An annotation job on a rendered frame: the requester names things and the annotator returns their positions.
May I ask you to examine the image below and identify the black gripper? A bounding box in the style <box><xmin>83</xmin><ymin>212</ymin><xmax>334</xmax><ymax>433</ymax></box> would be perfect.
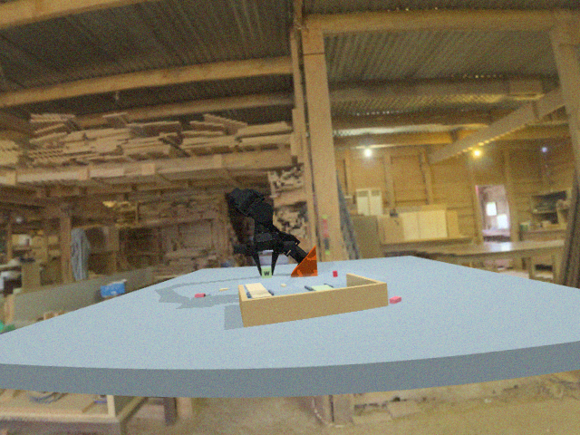
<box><xmin>234</xmin><ymin>224</ymin><xmax>296</xmax><ymax>276</ymax></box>

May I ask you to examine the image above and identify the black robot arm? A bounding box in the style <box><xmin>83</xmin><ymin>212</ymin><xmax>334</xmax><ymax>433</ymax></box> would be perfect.
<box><xmin>228</xmin><ymin>187</ymin><xmax>309</xmax><ymax>266</ymax></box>

